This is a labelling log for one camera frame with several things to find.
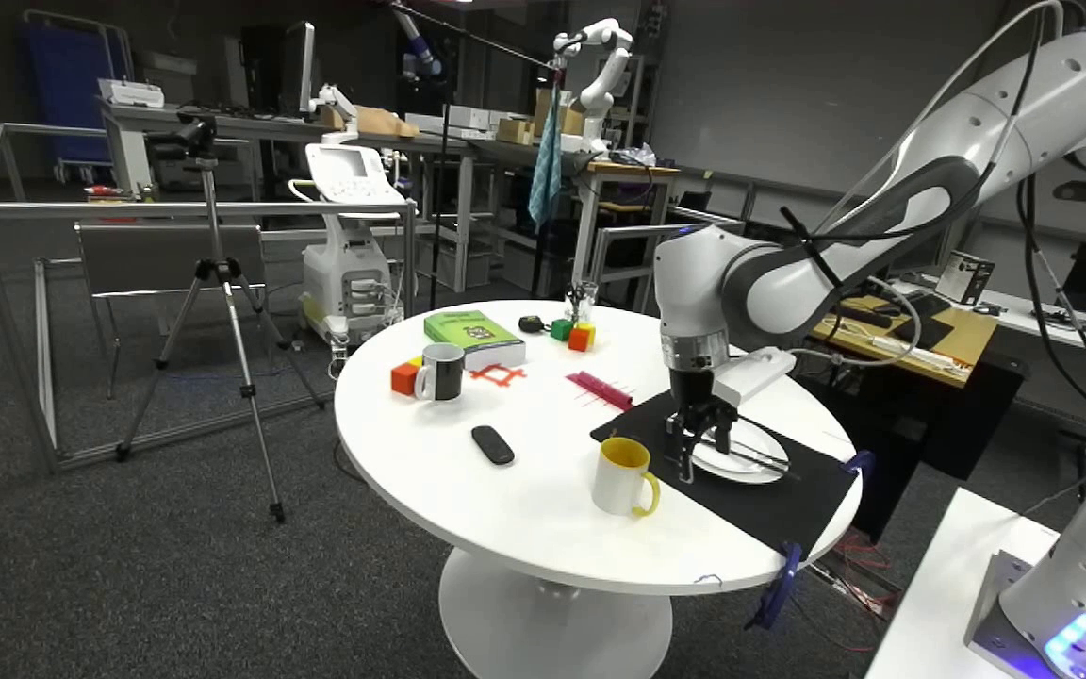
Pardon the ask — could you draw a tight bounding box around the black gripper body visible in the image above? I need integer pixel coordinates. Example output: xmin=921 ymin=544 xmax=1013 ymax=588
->
xmin=668 ymin=356 xmax=727 ymax=413

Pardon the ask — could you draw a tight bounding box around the yellow and white mug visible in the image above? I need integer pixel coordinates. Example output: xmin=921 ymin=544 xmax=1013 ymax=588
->
xmin=588 ymin=434 xmax=662 ymax=521

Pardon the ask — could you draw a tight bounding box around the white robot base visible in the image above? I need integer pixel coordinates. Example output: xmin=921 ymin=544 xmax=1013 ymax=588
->
xmin=962 ymin=449 xmax=1086 ymax=679

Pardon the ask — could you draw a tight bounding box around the black and white mug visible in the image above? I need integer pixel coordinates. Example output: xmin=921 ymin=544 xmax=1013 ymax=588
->
xmin=416 ymin=345 xmax=470 ymax=403

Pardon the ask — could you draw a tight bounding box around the silver fork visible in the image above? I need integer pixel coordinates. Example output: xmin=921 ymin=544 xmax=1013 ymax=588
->
xmin=727 ymin=440 xmax=788 ymax=478

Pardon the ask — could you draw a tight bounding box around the silver knife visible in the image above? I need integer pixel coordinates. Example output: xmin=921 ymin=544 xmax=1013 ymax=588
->
xmin=731 ymin=430 xmax=793 ymax=467

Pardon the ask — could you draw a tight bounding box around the white round plate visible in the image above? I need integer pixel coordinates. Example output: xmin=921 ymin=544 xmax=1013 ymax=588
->
xmin=691 ymin=420 xmax=796 ymax=489

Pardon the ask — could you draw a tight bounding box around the black placemat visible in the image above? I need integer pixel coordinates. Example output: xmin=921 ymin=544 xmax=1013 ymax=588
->
xmin=588 ymin=384 xmax=867 ymax=560

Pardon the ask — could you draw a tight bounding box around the black oblong remote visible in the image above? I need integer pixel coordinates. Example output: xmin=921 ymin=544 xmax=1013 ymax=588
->
xmin=467 ymin=423 xmax=519 ymax=471

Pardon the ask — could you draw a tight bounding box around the orange flat plastic piece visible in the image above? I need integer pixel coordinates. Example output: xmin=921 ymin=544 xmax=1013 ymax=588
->
xmin=467 ymin=357 xmax=527 ymax=390

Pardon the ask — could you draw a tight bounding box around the wooden desk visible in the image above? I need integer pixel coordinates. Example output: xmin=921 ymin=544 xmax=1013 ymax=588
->
xmin=793 ymin=290 xmax=1026 ymax=544

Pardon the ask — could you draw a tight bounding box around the green book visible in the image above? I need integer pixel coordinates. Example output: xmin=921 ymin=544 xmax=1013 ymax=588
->
xmin=417 ymin=306 xmax=532 ymax=375

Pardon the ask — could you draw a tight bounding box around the teal hanging cloth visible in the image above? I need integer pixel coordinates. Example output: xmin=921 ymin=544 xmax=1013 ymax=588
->
xmin=522 ymin=105 xmax=568 ymax=239

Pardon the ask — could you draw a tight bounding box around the orange cube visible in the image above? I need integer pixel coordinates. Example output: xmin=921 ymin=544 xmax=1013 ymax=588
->
xmin=388 ymin=357 xmax=427 ymax=401

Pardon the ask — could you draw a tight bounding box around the white machine on cart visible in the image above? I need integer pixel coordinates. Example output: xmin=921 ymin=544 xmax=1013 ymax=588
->
xmin=287 ymin=140 xmax=412 ymax=356

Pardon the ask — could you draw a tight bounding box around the cardboard box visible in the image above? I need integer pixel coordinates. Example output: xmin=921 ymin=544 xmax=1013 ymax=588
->
xmin=350 ymin=105 xmax=423 ymax=144

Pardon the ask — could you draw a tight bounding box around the black boom pole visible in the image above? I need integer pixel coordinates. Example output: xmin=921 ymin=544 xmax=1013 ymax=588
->
xmin=385 ymin=0 xmax=558 ymax=78

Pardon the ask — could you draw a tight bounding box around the dark monitor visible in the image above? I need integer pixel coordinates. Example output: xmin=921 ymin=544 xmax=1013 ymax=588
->
xmin=236 ymin=18 xmax=321 ymax=122

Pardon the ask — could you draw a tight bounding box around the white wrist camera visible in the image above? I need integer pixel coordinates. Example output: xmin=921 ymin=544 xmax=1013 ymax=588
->
xmin=715 ymin=349 xmax=799 ymax=403

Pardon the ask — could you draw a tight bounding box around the grey metal rail frame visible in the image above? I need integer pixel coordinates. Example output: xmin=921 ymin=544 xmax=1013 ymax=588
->
xmin=579 ymin=174 xmax=760 ymax=331

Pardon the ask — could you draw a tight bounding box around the long blue strap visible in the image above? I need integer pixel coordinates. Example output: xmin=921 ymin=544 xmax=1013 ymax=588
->
xmin=746 ymin=541 xmax=809 ymax=633

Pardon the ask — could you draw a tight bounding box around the white table pedestal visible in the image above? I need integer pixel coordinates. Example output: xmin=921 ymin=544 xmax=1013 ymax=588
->
xmin=433 ymin=544 xmax=677 ymax=679

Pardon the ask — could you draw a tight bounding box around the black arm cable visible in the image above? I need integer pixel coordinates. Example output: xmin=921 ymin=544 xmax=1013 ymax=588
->
xmin=991 ymin=0 xmax=1086 ymax=428

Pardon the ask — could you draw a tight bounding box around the grey camera tripod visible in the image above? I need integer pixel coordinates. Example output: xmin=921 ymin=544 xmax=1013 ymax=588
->
xmin=113 ymin=155 xmax=328 ymax=528

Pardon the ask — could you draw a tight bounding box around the black camera on tripod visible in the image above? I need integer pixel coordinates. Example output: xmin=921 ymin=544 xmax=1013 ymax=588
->
xmin=173 ymin=111 xmax=221 ymax=161

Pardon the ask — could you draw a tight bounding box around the aluminium frame table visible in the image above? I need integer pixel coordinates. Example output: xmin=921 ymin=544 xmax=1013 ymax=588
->
xmin=0 ymin=116 xmax=423 ymax=471

